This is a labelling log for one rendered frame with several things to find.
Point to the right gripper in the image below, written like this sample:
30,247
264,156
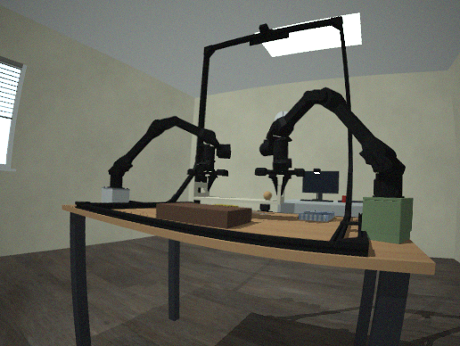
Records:
201,174

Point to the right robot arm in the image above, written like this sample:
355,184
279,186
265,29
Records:
157,128

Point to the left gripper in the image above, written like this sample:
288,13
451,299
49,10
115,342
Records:
272,175

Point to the tan ball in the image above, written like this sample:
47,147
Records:
267,195

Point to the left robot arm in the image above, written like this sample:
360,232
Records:
387,183

